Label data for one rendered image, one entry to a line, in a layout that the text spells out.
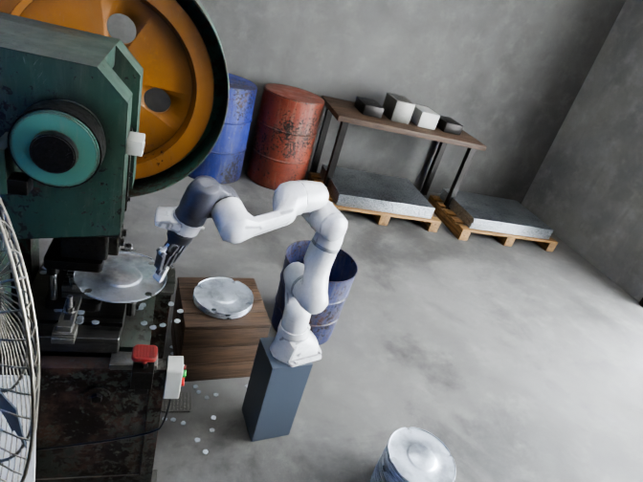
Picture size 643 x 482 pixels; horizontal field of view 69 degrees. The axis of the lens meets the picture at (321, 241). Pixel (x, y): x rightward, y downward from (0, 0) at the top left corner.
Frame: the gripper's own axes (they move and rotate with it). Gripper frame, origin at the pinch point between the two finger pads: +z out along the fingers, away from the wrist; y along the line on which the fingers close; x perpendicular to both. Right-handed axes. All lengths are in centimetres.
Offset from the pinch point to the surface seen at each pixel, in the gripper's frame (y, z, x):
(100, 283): -6.8, 16.3, 13.5
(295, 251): 124, 50, -5
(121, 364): -16.7, 22.6, -11.5
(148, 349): -15.9, 8.5, -16.3
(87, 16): 16, -41, 72
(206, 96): 40, -36, 37
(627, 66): 511, -133, -92
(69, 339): -25.4, 18.8, 2.6
